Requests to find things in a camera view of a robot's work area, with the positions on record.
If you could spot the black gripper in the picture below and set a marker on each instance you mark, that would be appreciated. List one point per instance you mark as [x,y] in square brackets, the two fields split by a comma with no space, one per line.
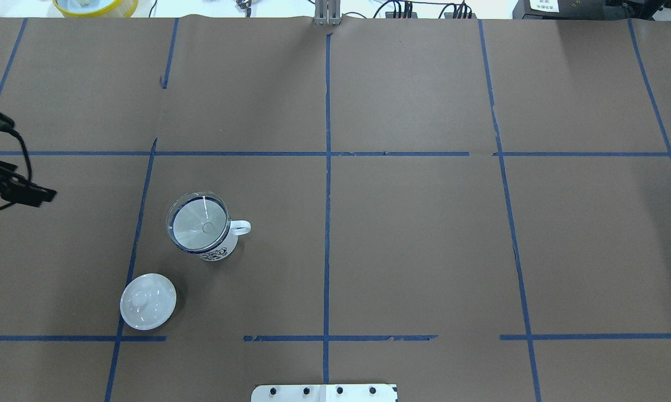
[13,185]

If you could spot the white ceramic mug lid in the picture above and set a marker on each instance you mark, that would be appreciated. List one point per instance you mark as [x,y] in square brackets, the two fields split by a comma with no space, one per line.
[148,301]

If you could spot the clear glass funnel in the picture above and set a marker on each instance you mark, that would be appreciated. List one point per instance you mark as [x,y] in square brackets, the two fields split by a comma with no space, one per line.
[198,222]

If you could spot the white blue-rimmed enamel mug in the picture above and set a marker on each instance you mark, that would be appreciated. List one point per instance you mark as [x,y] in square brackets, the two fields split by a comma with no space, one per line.
[220,252]

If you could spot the yellow white tape roll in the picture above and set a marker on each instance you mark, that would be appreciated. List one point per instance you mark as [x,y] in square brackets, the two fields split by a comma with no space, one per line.
[96,9]

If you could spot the far black orange connector box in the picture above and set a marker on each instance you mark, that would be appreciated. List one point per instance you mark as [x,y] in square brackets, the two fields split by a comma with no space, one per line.
[401,11]

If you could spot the black orange connector box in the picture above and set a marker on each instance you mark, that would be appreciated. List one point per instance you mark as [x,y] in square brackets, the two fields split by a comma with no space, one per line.
[457,11]
[401,11]

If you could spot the near black orange connector box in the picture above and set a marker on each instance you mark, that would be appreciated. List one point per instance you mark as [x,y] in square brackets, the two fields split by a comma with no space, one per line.
[457,11]

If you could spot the brown paper table cover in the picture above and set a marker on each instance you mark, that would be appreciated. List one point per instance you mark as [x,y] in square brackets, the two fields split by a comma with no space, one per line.
[470,210]

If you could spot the black computer box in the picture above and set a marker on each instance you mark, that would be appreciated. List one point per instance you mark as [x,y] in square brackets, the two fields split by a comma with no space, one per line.
[559,10]

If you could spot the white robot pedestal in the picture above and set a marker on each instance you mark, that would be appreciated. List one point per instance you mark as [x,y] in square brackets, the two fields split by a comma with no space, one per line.
[326,392]

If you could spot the aluminium frame post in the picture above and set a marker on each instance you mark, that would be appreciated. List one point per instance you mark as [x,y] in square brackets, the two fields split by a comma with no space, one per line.
[327,12]

